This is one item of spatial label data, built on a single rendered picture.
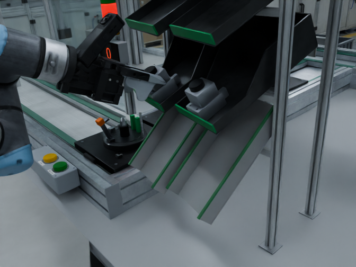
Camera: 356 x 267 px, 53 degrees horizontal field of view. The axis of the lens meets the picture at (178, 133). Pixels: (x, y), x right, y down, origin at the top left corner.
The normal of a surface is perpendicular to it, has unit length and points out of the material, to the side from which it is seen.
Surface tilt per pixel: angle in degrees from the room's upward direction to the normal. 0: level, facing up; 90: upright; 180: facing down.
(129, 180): 90
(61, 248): 0
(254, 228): 0
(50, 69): 90
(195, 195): 45
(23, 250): 0
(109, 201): 90
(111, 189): 90
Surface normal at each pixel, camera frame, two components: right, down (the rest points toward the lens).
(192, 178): -0.65, -0.44
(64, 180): 0.65, 0.30
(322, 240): -0.06, -0.89
